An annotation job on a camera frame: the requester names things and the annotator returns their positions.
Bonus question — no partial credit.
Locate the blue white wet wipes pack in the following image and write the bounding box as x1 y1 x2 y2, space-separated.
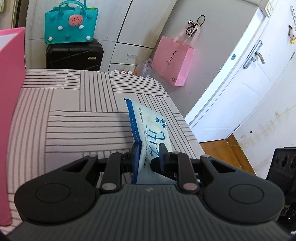
125 98 175 185

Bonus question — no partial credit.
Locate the pink paper gift bag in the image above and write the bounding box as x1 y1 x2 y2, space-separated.
152 24 201 87

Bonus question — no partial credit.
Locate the grey three-door wardrobe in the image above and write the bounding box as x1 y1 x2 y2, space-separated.
24 0 258 117

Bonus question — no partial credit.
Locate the pink cardboard storage box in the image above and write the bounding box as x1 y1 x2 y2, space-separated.
1 27 26 226

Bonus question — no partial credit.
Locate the black hard suitcase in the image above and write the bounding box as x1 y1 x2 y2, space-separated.
46 39 104 71

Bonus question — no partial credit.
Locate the striped pink table cloth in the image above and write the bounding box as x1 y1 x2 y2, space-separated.
1 69 203 233

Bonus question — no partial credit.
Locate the teal felt tote bag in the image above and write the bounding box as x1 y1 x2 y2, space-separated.
44 1 99 45

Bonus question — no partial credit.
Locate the silver door handle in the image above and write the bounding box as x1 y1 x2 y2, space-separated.
243 40 265 70

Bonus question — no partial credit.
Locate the white door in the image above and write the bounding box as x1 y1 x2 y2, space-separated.
190 1 295 143

